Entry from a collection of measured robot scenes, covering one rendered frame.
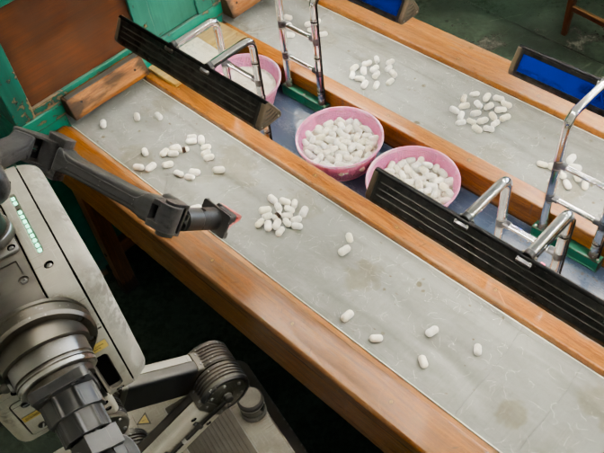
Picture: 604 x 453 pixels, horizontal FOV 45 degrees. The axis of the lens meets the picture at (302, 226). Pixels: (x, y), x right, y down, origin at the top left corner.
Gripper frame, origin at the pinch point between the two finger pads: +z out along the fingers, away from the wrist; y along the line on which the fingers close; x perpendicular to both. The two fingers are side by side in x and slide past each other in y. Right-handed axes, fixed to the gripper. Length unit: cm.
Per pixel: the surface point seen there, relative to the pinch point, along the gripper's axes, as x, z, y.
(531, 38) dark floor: -71, 220, 43
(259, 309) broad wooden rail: 15.5, -2.8, -19.3
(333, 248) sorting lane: -0.3, 20.0, -18.5
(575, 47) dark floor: -75, 225, 23
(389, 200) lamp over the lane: -25.9, -0.7, -38.2
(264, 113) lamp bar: -27.8, -1.2, 3.4
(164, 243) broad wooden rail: 17.2, -4.9, 16.5
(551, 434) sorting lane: 4, 16, -89
